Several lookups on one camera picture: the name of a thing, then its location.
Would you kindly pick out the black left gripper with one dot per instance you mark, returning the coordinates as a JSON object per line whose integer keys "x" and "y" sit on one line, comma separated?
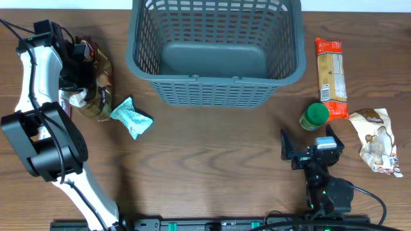
{"x": 76, "y": 72}

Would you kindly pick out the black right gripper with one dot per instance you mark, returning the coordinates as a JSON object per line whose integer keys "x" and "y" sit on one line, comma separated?
{"x": 306, "y": 154}

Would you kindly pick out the green lid jar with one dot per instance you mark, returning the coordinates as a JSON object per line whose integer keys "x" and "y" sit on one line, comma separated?
{"x": 314, "y": 117}

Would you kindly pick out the brown Nescafe Gold pouch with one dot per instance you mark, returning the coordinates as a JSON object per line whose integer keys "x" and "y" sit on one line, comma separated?
{"x": 96, "y": 101}

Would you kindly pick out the teal snack packet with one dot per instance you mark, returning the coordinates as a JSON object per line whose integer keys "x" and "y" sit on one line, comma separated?
{"x": 135, "y": 122}

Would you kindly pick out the white tissue multipack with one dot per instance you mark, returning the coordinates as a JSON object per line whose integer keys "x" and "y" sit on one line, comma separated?
{"x": 64, "y": 103}

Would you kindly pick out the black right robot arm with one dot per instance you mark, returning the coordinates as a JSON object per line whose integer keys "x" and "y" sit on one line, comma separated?
{"x": 328, "y": 195}

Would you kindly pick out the orange pasta package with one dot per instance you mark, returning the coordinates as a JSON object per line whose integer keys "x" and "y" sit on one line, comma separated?
{"x": 332, "y": 88}

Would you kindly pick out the beige brown snack bag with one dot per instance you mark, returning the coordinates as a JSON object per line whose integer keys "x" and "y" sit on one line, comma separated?
{"x": 379, "y": 149}

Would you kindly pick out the grey plastic basket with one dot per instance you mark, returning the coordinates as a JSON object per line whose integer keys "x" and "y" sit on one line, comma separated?
{"x": 216, "y": 53}

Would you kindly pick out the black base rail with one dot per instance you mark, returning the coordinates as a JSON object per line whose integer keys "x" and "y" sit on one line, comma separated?
{"x": 206, "y": 225}

